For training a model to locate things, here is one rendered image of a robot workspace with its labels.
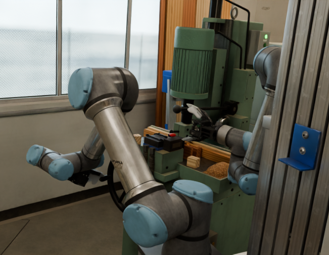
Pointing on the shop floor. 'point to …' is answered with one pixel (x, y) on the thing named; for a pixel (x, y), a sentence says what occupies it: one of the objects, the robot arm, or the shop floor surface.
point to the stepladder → (171, 118)
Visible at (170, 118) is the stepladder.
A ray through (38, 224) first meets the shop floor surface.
